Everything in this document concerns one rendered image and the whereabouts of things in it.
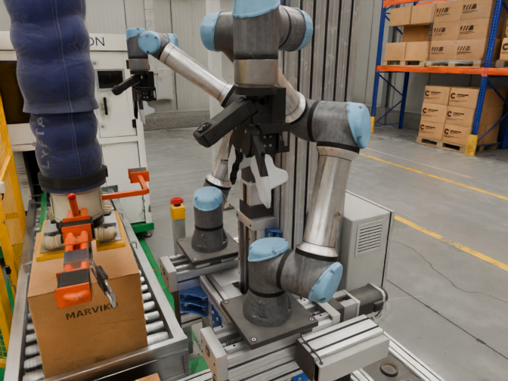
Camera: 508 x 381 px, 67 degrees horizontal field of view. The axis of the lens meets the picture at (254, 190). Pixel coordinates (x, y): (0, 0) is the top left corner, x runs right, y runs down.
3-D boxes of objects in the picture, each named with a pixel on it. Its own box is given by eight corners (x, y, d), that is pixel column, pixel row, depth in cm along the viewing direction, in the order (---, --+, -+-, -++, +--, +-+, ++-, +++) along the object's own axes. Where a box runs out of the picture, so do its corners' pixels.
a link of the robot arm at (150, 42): (249, 131, 138) (129, 50, 131) (250, 126, 148) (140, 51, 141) (267, 103, 134) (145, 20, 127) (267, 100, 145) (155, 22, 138)
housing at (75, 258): (65, 266, 107) (62, 251, 105) (91, 261, 109) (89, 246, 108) (63, 278, 101) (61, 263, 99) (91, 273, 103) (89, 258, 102)
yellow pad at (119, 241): (94, 217, 165) (92, 206, 163) (118, 214, 169) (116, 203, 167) (97, 252, 135) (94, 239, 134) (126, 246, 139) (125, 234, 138)
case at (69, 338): (50, 301, 203) (35, 232, 190) (128, 283, 219) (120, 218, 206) (46, 383, 152) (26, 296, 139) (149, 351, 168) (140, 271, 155)
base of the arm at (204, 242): (219, 233, 168) (219, 212, 165) (233, 247, 156) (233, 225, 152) (186, 240, 162) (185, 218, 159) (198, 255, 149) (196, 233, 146)
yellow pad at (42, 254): (44, 224, 158) (41, 213, 156) (70, 221, 162) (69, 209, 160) (35, 262, 128) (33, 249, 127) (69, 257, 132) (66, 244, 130)
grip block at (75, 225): (62, 235, 125) (59, 218, 123) (94, 230, 129) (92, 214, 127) (61, 246, 118) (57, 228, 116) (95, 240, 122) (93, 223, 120)
